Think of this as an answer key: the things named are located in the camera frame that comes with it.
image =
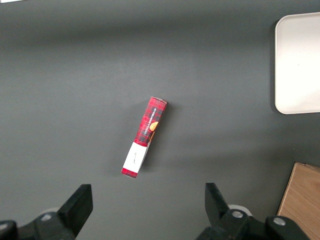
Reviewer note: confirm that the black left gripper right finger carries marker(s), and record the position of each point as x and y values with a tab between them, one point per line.
217	207

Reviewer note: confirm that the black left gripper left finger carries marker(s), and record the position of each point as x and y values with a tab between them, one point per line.
75	212

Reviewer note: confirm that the wooden drawer cabinet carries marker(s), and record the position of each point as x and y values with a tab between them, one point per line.
303	200

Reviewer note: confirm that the red plaid cookie box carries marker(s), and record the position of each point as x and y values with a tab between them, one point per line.
147	125

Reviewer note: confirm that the beige plastic tray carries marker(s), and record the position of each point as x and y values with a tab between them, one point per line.
297	65

